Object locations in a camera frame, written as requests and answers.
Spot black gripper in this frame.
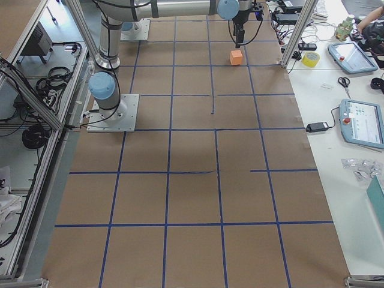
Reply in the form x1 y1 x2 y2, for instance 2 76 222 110
232 10 250 49

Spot orange foam cube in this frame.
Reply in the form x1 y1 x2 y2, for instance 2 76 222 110
229 50 243 66

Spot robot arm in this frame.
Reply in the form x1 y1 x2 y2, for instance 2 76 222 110
118 16 257 130

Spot black power adapter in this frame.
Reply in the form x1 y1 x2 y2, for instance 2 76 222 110
275 13 300 25

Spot yellow tape roll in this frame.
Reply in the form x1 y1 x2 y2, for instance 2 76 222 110
302 51 320 68

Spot teach pendant far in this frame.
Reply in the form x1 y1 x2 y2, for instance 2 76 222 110
328 42 378 74

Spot teach pendant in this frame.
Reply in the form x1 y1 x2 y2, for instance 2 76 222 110
328 42 378 74
339 99 383 149

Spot black scissors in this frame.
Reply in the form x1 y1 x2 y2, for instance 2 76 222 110
338 77 351 99

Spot black power brick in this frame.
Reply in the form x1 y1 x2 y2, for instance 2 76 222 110
305 122 330 133

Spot teach pendant near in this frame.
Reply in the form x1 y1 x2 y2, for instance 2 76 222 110
339 99 383 149

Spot bag of screws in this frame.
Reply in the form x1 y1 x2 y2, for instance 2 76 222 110
341 158 383 181

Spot grey control box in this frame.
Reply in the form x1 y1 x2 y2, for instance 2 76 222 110
20 22 53 64

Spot teal box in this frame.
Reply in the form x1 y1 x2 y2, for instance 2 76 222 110
367 176 384 229

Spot aluminium frame post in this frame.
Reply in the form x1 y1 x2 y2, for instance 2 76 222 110
280 0 317 68

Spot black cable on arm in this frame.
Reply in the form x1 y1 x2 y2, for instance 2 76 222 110
89 0 265 47

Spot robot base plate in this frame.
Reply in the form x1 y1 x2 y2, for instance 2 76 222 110
120 19 151 41
86 94 139 133

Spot aluminium frame rail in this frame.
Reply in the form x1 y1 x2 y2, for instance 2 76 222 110
1 57 64 130

